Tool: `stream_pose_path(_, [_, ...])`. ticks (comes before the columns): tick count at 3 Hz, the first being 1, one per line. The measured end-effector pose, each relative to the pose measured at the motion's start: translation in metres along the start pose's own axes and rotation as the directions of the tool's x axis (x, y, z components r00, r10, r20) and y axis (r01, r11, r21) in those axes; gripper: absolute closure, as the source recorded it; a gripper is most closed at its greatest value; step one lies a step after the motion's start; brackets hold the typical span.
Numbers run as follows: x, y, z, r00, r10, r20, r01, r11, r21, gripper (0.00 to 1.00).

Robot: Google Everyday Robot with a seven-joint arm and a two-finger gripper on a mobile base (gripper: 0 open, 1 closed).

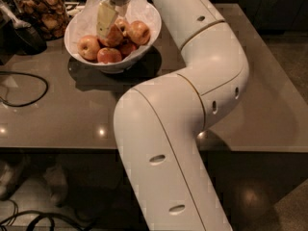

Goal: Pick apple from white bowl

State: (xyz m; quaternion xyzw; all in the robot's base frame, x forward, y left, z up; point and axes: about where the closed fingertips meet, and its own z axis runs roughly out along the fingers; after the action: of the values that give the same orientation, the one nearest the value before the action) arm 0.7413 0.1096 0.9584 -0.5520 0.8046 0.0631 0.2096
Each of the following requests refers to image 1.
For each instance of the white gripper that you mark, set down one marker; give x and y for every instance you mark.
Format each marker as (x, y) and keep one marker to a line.
(107, 16)

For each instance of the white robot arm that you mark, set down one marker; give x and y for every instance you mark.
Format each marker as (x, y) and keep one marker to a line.
(156, 122)

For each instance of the back partly hidden apple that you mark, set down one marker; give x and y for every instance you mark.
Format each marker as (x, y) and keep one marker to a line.
(122, 24)

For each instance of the white bowl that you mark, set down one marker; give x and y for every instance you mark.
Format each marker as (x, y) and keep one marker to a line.
(115, 67)

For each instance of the right red yellow apple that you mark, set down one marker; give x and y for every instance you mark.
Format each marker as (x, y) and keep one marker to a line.
(139, 32)

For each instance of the small red apple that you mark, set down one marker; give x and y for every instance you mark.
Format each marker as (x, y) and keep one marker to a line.
(127, 47)

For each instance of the left yellow red apple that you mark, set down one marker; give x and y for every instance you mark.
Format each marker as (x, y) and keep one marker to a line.
(88, 47)

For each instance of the white paper liner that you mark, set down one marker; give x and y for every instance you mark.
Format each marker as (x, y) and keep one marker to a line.
(84, 22)

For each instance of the glass jar of dried chips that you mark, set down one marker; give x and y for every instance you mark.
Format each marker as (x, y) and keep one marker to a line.
(49, 15)

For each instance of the black round appliance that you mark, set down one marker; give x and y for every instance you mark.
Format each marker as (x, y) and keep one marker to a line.
(30, 41)

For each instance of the white shoe right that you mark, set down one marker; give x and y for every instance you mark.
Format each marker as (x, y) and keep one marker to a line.
(56, 180)

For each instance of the white shoe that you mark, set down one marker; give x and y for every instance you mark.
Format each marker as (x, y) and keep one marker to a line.
(56, 180)
(10, 177)

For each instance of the white shoe left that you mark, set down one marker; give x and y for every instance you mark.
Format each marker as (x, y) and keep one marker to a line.
(10, 177)

